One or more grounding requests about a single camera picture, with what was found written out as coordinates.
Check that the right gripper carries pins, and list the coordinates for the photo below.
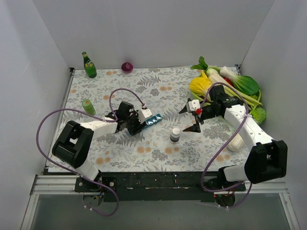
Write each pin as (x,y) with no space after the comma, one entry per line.
(197,117)

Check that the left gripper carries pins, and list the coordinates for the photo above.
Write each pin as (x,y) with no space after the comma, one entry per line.
(135,123)

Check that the white pill bottle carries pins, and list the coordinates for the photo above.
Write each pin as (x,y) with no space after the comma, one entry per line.
(175,134)

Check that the teal pill organizer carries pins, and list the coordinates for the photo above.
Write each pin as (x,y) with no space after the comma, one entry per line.
(153,120)

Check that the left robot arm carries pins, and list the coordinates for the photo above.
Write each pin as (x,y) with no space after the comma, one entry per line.
(73,143)

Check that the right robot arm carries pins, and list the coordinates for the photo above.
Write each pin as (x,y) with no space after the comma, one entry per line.
(267,159)

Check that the green basket tray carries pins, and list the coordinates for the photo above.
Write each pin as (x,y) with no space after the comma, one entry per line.
(193,96)

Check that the yellow napa cabbage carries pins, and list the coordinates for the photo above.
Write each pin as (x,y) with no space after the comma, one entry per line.
(200,84)

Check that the green can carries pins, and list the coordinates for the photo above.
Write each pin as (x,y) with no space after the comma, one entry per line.
(88,107)

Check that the floral table mat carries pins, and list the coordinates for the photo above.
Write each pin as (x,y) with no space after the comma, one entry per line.
(165,91)

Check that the purple onion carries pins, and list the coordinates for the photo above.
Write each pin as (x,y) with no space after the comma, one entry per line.
(127,67)

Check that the red pepper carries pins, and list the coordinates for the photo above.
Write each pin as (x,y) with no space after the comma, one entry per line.
(228,81)

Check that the parsley leaf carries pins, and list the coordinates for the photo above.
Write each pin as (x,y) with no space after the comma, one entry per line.
(202,65)

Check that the green glass bottle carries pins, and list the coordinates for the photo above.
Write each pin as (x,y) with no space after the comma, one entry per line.
(89,66)

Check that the bok choy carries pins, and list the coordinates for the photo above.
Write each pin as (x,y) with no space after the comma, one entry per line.
(244,84)

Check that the green lettuce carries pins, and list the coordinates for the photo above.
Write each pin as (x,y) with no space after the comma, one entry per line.
(258,114)

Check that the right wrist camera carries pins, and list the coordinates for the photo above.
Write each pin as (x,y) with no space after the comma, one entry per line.
(193,106)

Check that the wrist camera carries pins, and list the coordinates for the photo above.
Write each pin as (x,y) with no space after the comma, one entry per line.
(144,114)
(193,106)

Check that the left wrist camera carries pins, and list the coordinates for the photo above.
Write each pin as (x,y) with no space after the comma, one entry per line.
(144,114)

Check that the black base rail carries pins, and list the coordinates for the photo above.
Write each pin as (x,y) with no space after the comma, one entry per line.
(151,186)

